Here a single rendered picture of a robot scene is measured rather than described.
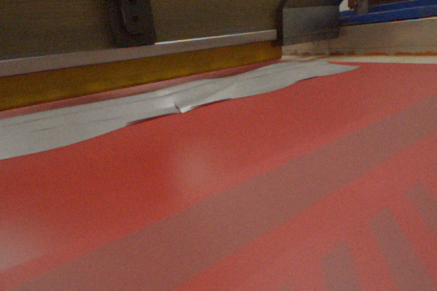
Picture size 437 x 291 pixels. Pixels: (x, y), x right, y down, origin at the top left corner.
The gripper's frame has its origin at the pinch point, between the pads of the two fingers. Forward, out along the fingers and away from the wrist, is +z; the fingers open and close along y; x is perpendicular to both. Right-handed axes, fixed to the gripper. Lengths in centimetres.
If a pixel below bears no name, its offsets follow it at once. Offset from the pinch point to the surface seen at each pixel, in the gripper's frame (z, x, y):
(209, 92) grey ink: 5.5, 2.7, 8.4
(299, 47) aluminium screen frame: 4.9, 25.2, -3.4
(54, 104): 5.9, -6.7, -1.5
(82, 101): 5.9, -4.6, -0.7
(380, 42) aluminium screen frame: 4.6, 25.2, 7.9
